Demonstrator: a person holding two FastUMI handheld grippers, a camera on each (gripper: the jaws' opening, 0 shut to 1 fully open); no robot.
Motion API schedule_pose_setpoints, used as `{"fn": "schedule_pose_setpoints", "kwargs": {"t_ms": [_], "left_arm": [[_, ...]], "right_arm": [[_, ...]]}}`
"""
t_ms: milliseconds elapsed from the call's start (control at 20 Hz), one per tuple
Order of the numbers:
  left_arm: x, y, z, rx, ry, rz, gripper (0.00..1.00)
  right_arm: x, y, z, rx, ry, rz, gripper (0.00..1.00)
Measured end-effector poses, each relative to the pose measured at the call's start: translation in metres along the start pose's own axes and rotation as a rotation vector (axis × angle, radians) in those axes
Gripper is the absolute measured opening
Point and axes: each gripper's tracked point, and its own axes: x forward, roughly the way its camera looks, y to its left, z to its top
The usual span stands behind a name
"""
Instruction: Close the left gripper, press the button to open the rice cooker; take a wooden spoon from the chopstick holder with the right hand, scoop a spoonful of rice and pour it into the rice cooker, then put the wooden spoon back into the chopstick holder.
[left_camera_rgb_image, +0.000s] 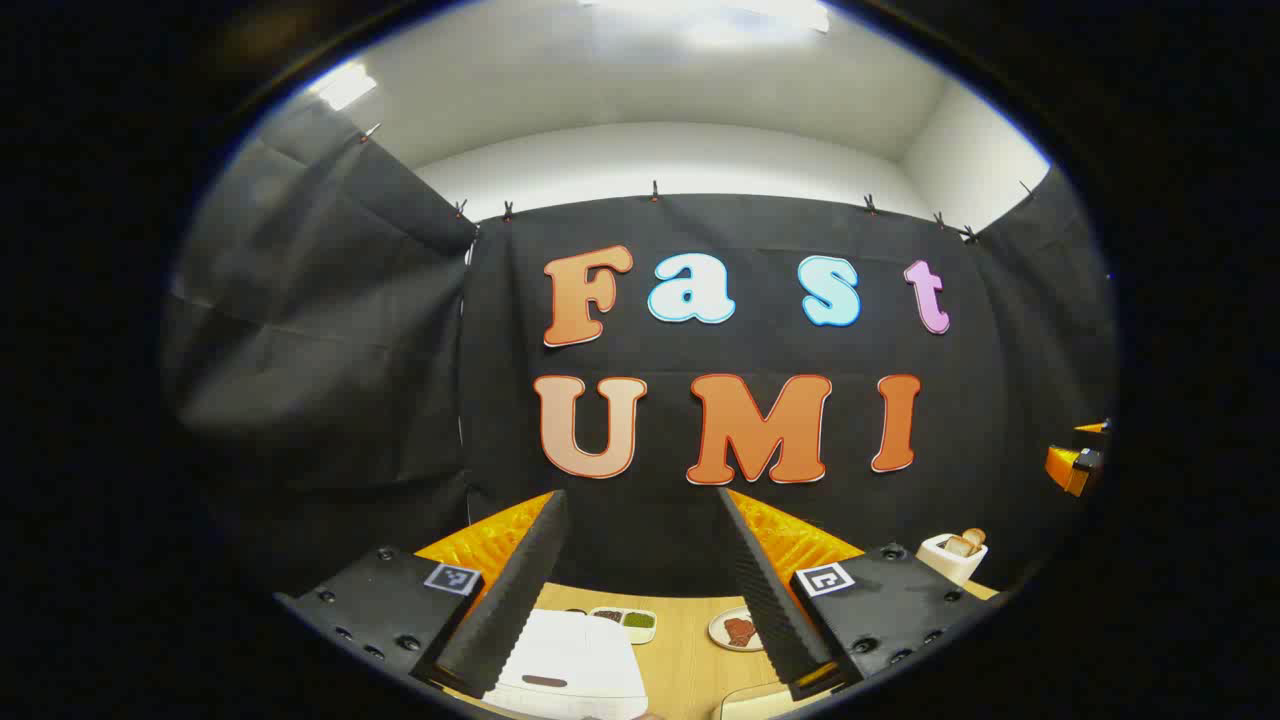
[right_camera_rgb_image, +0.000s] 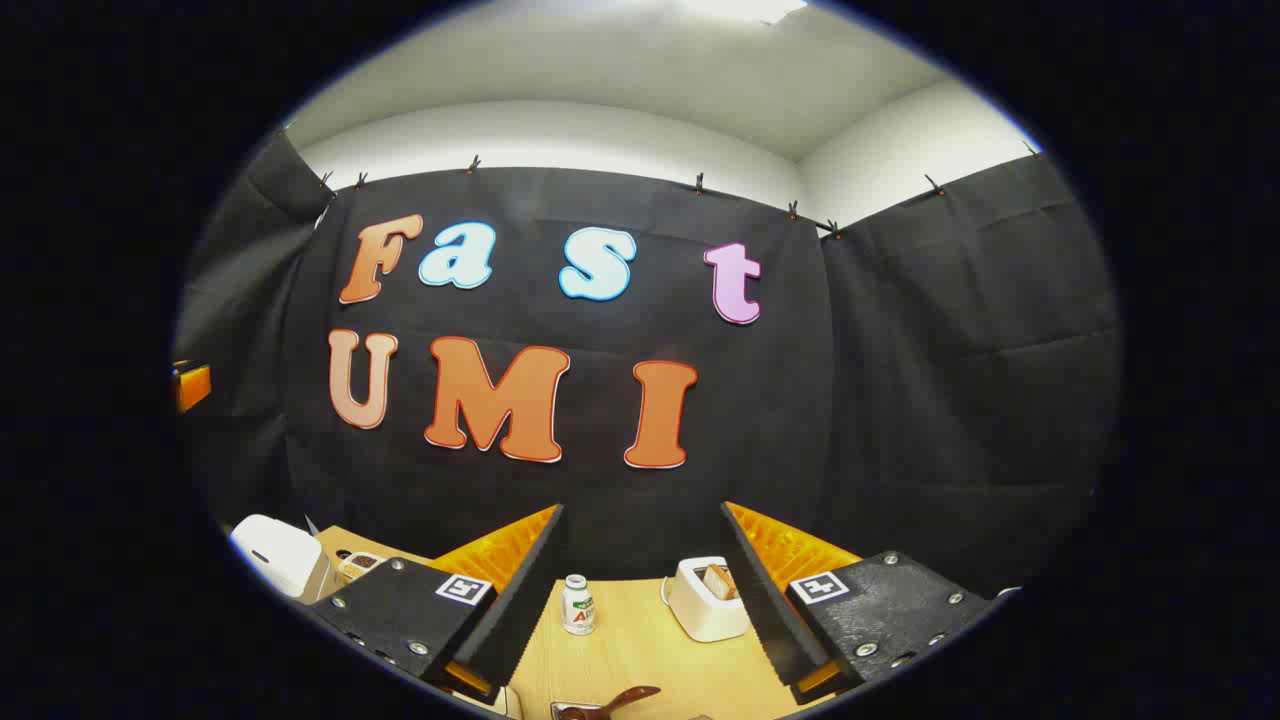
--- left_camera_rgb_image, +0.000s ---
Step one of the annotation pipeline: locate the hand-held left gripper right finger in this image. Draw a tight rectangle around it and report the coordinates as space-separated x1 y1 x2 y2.
715 487 1001 701

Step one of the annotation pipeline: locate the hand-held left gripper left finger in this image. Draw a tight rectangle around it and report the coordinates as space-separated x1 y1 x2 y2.
275 490 571 701

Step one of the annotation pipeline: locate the white rice cooker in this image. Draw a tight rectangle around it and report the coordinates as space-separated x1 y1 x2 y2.
482 608 649 720

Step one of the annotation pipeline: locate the square rice container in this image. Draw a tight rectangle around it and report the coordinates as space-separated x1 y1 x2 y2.
715 682 831 720

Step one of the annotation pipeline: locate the white oval plate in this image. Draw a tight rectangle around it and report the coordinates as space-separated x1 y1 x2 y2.
708 606 766 653

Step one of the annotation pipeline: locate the white divided condiment dish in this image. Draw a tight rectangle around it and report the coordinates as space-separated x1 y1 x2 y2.
563 605 658 646

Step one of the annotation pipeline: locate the cream toaster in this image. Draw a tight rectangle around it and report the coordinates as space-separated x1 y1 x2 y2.
915 533 989 586

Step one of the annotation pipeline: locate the row of black cloth clips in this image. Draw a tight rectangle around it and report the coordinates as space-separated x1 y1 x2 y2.
360 125 1036 246

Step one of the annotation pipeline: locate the ceiling light panel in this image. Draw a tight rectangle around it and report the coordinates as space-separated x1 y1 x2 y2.
580 0 831 46
310 62 379 113

